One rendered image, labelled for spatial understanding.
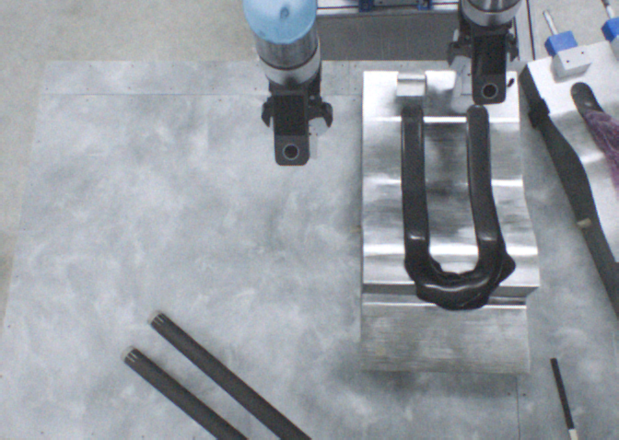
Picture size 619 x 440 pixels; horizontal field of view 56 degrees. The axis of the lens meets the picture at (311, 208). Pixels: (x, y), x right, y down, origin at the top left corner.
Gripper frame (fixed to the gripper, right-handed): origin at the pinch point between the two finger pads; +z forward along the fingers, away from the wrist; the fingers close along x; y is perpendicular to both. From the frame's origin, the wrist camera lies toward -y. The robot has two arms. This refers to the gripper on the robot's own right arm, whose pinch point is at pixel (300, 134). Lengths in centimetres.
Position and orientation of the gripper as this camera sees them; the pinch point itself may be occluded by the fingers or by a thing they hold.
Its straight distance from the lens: 92.4
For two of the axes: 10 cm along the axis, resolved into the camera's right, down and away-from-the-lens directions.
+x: -10.0, -0.2, 0.6
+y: 0.3, -9.7, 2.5
